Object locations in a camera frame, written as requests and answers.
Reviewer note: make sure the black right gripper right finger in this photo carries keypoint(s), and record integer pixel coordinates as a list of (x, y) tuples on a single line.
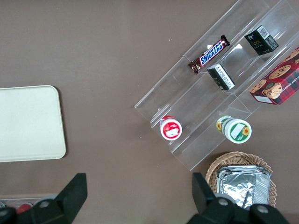
[(222, 212)]

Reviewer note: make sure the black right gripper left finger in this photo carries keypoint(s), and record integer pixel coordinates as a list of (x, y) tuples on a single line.
[(58, 210)]

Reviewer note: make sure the light wicker basket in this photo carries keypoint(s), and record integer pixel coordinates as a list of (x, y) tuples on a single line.
[(215, 168)]

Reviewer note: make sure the cream rectangular plastic tray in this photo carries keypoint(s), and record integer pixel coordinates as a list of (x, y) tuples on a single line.
[(28, 123)]

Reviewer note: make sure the silver foil container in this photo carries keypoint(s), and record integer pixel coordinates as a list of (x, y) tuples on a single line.
[(240, 184)]

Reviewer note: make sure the small red round object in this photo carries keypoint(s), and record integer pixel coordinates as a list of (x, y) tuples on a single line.
[(23, 208)]

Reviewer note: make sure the green sunflower lidded cup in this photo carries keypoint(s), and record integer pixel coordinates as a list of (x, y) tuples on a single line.
[(236, 129)]

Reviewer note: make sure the red lidded yogurt cup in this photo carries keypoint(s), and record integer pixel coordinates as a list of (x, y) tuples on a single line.
[(170, 128)]

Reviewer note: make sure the clear acrylic tiered shelf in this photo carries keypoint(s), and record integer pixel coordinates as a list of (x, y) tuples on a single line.
[(187, 98)]

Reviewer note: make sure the black box with white label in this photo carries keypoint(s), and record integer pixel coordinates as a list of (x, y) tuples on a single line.
[(222, 77)]

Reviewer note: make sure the red plaid cookie box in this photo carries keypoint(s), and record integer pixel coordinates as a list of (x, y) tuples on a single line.
[(278, 79)]

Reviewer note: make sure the Snickers chocolate bar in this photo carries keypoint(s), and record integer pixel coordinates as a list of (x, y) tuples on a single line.
[(210, 54)]

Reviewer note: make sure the black box with gold print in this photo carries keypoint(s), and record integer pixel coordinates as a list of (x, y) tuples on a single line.
[(261, 40)]

